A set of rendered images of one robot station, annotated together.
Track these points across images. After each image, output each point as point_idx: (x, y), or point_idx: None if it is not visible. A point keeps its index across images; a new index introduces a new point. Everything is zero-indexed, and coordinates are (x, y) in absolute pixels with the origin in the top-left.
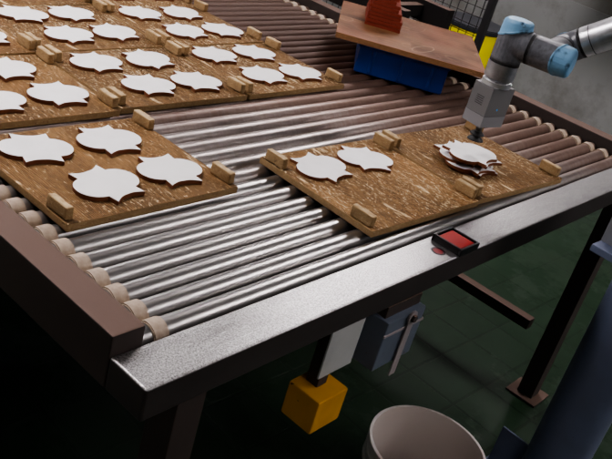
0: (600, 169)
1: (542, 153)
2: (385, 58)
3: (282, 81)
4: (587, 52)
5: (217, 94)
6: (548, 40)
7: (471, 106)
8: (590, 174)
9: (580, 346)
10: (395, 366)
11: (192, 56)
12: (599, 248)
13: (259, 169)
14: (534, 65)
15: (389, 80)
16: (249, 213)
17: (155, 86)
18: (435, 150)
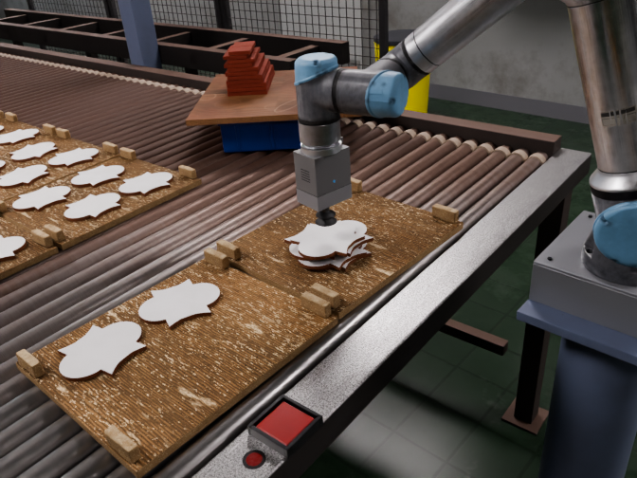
0: (518, 181)
1: (444, 185)
2: (251, 129)
3: (115, 207)
4: (425, 67)
5: (12, 262)
6: (357, 73)
7: (300, 186)
8: (506, 193)
9: (550, 420)
10: None
11: (13, 209)
12: (528, 315)
13: (11, 385)
14: (352, 112)
15: (264, 150)
16: None
17: None
18: None
